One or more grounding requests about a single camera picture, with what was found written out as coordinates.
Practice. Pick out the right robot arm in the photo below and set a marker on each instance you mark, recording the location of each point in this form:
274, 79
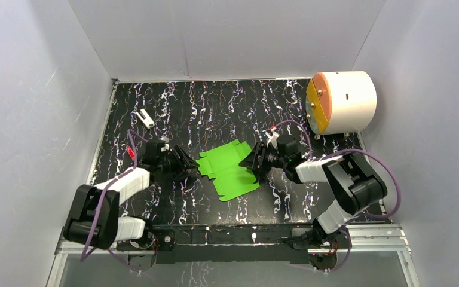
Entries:
354, 183

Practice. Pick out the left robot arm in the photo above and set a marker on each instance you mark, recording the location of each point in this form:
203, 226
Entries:
94, 218

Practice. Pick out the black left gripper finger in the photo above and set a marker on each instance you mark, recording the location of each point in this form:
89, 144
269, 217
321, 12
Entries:
183, 159
179, 174

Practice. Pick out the white cylinder with coloured face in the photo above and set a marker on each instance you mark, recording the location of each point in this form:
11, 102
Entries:
340, 102

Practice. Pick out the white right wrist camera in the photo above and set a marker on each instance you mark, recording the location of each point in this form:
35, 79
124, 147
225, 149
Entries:
272, 136

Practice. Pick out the small red marker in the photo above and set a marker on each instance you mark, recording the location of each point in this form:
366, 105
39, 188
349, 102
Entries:
130, 152

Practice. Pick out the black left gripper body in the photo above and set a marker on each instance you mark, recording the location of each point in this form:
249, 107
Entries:
176, 162

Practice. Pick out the small white plastic clip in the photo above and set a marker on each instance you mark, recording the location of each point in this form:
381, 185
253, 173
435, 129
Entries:
145, 118

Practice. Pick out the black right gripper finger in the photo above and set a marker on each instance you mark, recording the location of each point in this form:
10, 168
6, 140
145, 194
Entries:
254, 177
254, 160

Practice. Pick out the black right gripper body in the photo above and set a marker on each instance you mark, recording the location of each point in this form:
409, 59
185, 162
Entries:
272, 158

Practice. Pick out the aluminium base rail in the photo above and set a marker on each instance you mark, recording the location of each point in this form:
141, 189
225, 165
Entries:
364, 237

